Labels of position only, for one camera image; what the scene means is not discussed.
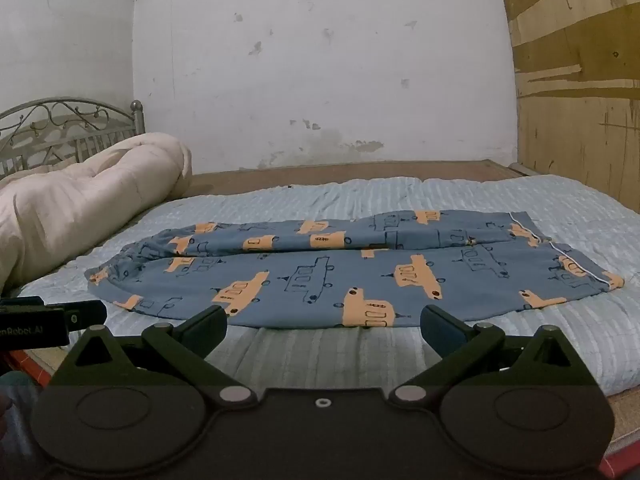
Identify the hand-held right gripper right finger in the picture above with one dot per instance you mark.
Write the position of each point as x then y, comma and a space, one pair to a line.
432, 327

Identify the light blue ribbed blanket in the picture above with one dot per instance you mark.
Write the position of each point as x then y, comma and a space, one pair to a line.
565, 200

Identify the plywood panel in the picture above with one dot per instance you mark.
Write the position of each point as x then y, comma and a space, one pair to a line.
575, 125

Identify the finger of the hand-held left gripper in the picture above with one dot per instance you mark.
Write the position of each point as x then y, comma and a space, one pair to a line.
87, 315

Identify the blue pants with orange print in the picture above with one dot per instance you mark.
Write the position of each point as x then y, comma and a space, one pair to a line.
320, 280

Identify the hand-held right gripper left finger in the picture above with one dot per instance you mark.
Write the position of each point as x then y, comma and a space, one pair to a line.
213, 326

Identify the grey metal headboard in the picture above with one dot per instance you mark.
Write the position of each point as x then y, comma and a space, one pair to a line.
138, 122

